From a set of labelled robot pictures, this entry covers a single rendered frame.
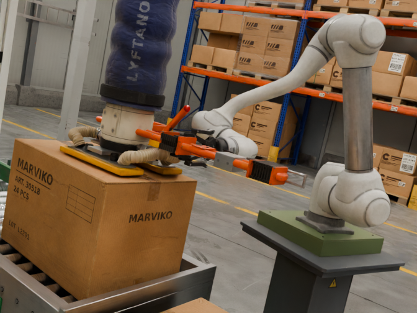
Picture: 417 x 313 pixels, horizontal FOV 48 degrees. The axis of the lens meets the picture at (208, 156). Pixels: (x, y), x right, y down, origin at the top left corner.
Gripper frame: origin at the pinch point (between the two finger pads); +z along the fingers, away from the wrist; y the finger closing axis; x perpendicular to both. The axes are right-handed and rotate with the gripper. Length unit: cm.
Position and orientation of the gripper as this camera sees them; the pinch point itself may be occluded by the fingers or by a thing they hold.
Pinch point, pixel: (181, 146)
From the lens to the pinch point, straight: 151.2
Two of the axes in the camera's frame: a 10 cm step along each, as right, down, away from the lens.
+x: -7.6, -2.5, 6.0
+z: -6.1, -0.3, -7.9
